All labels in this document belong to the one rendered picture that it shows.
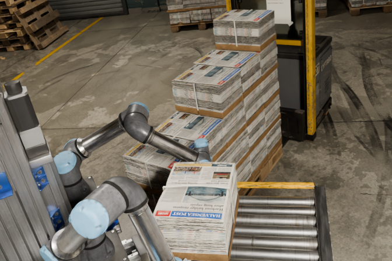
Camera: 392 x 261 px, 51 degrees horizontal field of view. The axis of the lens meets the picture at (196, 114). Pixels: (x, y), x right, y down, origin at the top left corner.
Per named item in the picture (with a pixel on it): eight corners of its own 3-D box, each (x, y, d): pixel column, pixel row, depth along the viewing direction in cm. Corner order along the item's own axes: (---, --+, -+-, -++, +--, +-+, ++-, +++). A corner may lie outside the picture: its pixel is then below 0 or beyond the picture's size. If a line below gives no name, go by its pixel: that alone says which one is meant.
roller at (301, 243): (209, 233, 181) (207, 233, 177) (319, 238, 170) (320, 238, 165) (209, 245, 180) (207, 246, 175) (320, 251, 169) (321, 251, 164)
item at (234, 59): (192, 64, 291) (192, 62, 291) (213, 50, 311) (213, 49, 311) (238, 69, 271) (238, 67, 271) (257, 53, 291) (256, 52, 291)
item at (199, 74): (173, 81, 269) (172, 79, 269) (196, 64, 289) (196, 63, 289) (221, 87, 249) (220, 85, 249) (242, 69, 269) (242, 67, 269)
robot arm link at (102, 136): (53, 158, 212) (138, 108, 199) (60, 143, 225) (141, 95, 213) (68, 174, 217) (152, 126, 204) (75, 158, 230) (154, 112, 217)
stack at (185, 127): (147, 256, 279) (119, 155, 240) (229, 162, 361) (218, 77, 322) (194, 276, 258) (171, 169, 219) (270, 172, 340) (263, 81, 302)
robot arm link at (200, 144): (208, 147, 210) (210, 164, 215) (207, 136, 220) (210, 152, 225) (193, 148, 211) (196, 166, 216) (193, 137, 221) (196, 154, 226)
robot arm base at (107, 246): (83, 274, 166) (76, 256, 161) (76, 250, 178) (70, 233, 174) (119, 257, 171) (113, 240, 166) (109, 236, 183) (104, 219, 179)
